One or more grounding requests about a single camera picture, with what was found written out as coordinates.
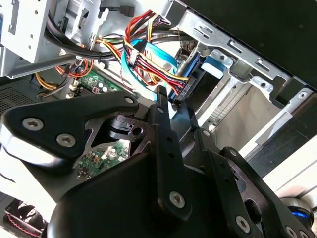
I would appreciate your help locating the person's hand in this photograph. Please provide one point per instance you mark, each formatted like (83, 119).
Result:
(304, 193)

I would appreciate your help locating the hard disk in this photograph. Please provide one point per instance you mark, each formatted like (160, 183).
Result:
(195, 64)

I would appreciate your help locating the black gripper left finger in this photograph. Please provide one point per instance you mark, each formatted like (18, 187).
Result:
(52, 119)

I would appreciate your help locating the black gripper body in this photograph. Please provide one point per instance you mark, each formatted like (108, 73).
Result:
(114, 198)

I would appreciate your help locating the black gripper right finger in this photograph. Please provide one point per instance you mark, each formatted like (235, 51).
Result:
(224, 188)

